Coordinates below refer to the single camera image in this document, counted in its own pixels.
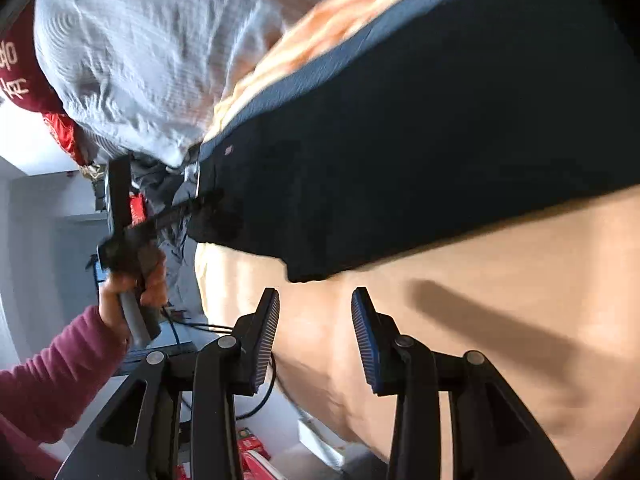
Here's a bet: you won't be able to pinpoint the grey striped duvet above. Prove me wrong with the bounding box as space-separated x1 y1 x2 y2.
32 0 301 168

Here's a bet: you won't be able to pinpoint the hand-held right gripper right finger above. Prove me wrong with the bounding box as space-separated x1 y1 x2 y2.
350 287 576 480

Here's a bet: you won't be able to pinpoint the person's left hand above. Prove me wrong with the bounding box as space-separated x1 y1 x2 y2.
98 251 169 345

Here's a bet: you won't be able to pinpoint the bright red cloth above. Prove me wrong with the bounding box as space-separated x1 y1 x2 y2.
42 111 92 167

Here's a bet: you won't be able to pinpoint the black pants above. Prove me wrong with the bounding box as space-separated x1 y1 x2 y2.
186 0 640 283

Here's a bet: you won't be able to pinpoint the red cloth with characters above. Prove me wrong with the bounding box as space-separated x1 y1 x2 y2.
0 10 66 113

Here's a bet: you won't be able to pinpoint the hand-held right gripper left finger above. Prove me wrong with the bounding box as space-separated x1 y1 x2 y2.
55 287 281 480

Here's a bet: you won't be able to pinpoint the small red packet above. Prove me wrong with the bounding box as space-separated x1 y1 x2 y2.
129 195 149 227

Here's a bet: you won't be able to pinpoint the white box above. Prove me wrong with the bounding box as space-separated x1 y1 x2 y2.
297 419 347 472

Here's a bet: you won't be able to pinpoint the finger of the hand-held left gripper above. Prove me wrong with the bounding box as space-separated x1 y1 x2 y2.
132 196 211 235

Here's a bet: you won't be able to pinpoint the red cardboard box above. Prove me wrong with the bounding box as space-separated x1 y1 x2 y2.
234 427 267 455
240 450 275 480

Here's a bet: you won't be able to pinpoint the person's left forearm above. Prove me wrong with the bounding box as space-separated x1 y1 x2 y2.
0 305 132 480

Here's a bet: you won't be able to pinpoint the black cable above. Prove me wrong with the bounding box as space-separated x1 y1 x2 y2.
160 305 277 421

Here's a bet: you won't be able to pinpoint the orange bed sheet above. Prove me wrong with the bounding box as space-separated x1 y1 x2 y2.
192 0 640 480

